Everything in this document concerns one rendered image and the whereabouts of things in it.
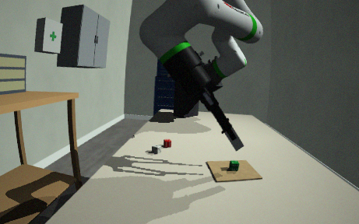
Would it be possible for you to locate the green die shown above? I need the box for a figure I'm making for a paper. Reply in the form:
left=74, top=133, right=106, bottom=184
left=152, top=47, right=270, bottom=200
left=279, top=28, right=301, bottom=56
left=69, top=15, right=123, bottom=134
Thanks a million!
left=229, top=160, right=239, bottom=171

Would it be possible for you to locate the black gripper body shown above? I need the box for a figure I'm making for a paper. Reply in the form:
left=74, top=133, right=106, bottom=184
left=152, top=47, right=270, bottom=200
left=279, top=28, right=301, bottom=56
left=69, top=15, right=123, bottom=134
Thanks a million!
left=178, top=65, right=211, bottom=100

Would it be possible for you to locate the tan flat mat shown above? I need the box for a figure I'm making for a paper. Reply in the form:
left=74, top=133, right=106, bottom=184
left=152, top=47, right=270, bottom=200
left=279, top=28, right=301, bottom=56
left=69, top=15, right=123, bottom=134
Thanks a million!
left=206, top=160, right=262, bottom=182

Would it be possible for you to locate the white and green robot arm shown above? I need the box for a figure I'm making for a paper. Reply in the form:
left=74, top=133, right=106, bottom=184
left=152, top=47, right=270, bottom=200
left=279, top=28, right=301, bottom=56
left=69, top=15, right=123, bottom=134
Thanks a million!
left=139, top=0, right=263, bottom=85

